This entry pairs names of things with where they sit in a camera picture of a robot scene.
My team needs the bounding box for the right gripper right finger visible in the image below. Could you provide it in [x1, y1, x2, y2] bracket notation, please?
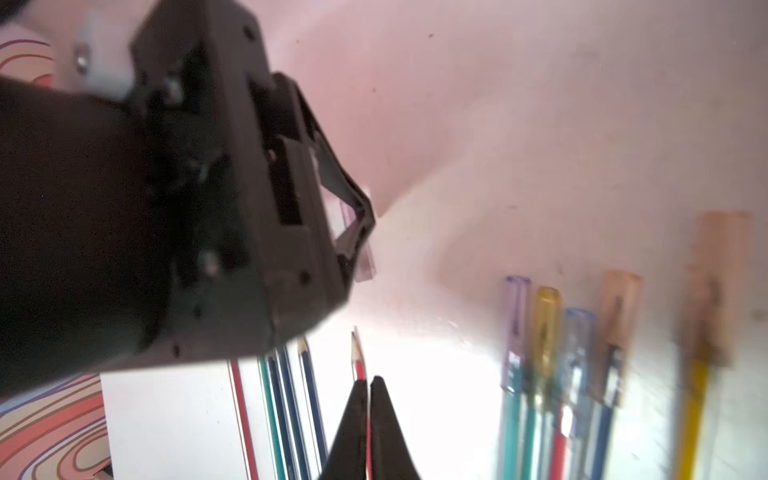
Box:
[369, 376, 420, 480]

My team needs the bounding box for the green pencil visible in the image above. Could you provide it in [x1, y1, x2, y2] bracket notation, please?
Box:
[258, 358, 287, 480]

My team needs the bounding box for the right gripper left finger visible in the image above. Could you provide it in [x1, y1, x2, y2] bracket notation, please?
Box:
[319, 380, 368, 480]

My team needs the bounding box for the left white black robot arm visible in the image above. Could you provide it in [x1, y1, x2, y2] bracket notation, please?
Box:
[1, 1, 375, 397]

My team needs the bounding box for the bundle of coloured pencils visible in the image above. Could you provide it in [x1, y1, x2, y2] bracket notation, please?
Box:
[498, 270, 643, 479]

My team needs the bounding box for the dark blue pencil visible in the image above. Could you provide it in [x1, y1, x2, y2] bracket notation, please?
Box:
[267, 346, 311, 479]
[297, 336, 328, 471]

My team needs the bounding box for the yellow pencil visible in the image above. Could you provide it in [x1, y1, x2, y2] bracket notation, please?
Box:
[671, 211, 753, 479]

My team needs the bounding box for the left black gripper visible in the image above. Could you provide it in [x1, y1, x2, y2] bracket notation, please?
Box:
[104, 1, 376, 371]

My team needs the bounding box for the purple transparent pencil cap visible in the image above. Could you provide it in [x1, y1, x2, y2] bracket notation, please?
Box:
[339, 200, 377, 283]

